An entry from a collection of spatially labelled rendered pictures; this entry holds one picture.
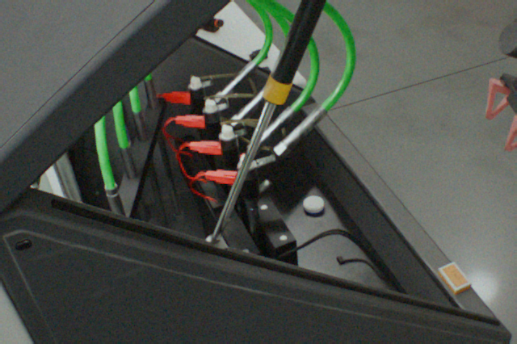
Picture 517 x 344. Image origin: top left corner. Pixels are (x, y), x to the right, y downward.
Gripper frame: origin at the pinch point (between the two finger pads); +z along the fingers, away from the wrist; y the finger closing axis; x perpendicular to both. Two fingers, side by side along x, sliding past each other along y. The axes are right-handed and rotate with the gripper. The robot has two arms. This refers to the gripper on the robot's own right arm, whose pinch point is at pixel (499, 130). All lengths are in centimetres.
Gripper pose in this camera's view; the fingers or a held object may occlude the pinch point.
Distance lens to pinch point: 129.3
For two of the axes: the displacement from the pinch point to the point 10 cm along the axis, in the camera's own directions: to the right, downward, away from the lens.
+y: 1.1, 6.4, -7.6
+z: -3.7, 7.4, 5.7
